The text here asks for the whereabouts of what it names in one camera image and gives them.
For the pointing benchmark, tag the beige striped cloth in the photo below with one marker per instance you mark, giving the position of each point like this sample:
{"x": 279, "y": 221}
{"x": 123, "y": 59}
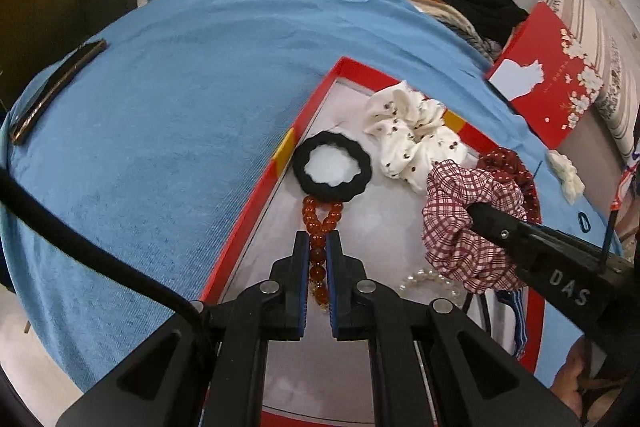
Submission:
{"x": 440, "y": 9}

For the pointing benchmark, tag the black hair clip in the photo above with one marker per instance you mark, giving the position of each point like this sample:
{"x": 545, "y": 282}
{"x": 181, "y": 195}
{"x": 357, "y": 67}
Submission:
{"x": 55, "y": 89}

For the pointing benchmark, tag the black ruffled scrunchie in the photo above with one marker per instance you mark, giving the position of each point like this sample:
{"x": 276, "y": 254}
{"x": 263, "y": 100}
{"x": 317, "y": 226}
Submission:
{"x": 300, "y": 167}

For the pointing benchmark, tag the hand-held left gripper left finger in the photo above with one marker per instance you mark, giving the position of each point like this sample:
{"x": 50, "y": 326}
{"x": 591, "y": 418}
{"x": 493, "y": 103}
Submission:
{"x": 301, "y": 297}

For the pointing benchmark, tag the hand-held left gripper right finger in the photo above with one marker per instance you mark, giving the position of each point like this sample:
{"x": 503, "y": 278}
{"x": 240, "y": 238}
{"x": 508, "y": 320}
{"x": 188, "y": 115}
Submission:
{"x": 334, "y": 297}

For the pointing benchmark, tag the cream scrunchie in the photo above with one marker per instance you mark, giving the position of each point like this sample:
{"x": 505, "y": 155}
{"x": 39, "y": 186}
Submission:
{"x": 567, "y": 177}

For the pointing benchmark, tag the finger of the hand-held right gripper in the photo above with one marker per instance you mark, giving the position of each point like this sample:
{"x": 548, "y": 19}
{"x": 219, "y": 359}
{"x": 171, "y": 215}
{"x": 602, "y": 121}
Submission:
{"x": 500, "y": 229}

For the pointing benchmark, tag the red plaid scrunchie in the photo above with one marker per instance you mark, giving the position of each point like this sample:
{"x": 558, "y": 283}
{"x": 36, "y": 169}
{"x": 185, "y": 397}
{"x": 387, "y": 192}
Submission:
{"x": 460, "y": 227}

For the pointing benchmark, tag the person's right hand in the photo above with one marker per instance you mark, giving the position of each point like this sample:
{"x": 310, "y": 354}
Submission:
{"x": 570, "y": 372}

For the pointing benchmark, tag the blue blanket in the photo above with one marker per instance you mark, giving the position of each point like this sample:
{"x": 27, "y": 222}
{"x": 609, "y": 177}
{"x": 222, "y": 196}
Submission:
{"x": 175, "y": 132}

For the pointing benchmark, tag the white polka-dot scrunchie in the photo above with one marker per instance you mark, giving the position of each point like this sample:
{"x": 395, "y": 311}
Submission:
{"x": 410, "y": 137}

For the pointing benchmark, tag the striped floral cushion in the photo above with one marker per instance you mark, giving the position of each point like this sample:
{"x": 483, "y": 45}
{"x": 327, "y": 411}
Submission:
{"x": 595, "y": 17}

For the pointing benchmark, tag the red box lid with cat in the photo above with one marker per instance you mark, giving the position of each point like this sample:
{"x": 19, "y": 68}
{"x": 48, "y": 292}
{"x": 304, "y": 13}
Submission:
{"x": 545, "y": 72}

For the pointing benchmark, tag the dark red dotted scrunchie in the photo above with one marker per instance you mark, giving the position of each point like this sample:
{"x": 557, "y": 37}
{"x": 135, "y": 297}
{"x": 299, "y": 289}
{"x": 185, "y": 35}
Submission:
{"x": 515, "y": 172}

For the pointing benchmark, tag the red gift box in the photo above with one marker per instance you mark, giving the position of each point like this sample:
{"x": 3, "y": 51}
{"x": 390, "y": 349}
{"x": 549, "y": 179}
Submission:
{"x": 345, "y": 107}

